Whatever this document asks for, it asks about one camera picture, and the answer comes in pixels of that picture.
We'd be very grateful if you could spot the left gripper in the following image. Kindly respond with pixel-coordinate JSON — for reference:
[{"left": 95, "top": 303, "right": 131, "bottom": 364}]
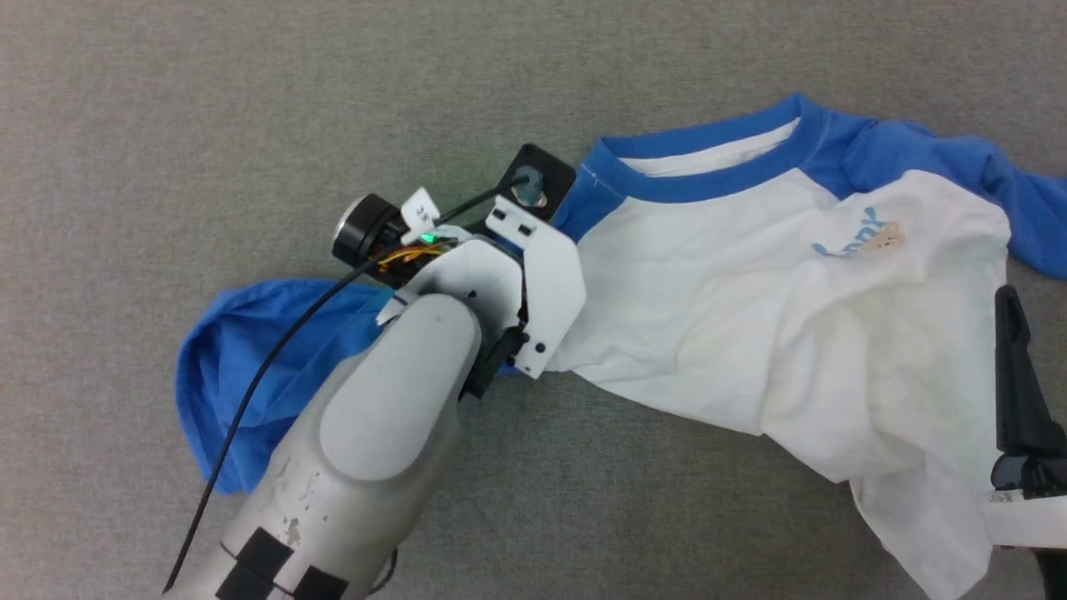
[{"left": 332, "top": 187, "right": 587, "bottom": 380}]

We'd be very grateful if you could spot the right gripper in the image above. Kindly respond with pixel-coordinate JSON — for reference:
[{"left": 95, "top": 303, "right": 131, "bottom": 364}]
[{"left": 979, "top": 284, "right": 1067, "bottom": 551}]

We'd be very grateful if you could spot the blue and white shirt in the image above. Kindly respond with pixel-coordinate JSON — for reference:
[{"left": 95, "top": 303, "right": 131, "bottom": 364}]
[{"left": 173, "top": 92, "right": 1067, "bottom": 600}]

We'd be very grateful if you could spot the white cable label tag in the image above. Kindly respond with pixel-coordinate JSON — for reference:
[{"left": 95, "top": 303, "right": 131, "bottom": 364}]
[{"left": 400, "top": 187, "right": 442, "bottom": 231}]

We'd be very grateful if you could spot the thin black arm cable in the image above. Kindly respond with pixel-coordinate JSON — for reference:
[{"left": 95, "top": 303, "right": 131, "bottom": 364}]
[
  {"left": 365, "top": 548, "right": 403, "bottom": 595},
  {"left": 162, "top": 171, "right": 534, "bottom": 595}
]

